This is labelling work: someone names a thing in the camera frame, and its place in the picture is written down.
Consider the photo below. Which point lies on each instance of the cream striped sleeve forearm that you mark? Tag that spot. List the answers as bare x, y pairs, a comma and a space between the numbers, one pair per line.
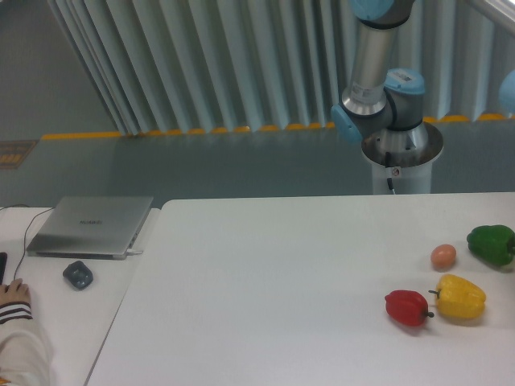
24, 354

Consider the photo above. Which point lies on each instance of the yellow bell pepper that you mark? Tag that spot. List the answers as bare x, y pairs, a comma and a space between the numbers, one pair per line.
457, 297

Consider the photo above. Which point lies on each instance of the red bell pepper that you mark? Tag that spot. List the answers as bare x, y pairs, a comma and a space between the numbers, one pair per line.
407, 307

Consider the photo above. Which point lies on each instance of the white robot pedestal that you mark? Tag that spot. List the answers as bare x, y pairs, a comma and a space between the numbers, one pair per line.
401, 161

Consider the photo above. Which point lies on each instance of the person's hand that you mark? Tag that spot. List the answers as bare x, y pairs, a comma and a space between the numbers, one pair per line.
16, 292

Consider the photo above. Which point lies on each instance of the folded grey partition screen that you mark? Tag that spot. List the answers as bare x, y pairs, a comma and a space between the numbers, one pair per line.
245, 65

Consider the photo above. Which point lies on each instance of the silver laptop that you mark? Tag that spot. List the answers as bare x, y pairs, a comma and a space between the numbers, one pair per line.
97, 227

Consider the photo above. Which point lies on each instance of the green bell pepper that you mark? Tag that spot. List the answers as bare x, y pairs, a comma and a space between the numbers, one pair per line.
493, 244

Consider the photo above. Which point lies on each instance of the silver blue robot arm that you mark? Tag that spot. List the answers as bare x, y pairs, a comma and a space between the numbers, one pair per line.
378, 96

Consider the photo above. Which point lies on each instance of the black phone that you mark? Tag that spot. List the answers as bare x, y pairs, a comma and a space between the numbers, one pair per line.
3, 261

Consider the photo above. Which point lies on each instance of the brown egg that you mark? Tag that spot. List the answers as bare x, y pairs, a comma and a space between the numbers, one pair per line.
443, 256

